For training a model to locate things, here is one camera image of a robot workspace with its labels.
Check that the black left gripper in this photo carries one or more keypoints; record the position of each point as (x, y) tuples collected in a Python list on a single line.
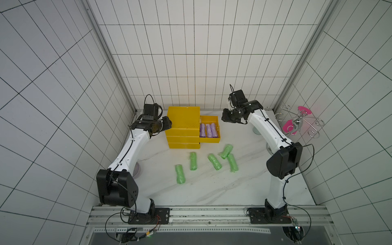
[(168, 124)]

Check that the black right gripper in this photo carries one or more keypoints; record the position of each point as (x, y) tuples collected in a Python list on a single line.
[(227, 116)]

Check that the yellow drawer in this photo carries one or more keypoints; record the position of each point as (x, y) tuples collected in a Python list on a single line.
[(208, 120)]

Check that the green bag roll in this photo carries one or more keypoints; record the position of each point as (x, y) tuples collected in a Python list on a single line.
[(180, 174), (226, 151), (214, 161), (232, 163), (193, 161)]

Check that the purple bag roll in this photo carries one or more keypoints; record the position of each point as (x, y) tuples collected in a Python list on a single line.
[(202, 130), (213, 130), (209, 131)]

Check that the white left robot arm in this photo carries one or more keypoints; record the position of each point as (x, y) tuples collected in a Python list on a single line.
[(116, 185)]

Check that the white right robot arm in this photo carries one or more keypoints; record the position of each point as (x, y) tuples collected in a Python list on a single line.
[(285, 153)]

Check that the yellow plastic drawer cabinet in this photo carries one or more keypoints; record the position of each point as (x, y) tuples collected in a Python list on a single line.
[(185, 130)]

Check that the green glass jar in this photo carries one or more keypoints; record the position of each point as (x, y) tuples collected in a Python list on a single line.
[(256, 131)]

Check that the pink cup on stand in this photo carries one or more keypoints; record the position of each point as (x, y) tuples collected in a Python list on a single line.
[(290, 127)]

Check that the chrome cup holder stand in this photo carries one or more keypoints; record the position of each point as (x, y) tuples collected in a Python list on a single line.
[(313, 125)]

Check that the pink cup upper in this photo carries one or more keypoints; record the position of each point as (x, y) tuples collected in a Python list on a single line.
[(304, 111)]

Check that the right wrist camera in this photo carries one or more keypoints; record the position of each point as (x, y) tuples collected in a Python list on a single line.
[(237, 98)]

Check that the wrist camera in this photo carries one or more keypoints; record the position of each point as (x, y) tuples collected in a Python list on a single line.
[(237, 98), (152, 112)]

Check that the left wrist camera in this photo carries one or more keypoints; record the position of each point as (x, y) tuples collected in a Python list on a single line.
[(152, 112)]

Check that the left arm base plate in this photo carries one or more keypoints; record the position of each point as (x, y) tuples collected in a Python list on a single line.
[(148, 216)]

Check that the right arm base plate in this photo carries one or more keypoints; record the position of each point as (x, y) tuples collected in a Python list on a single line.
[(267, 215)]

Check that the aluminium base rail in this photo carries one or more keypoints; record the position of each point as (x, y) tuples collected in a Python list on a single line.
[(209, 216)]

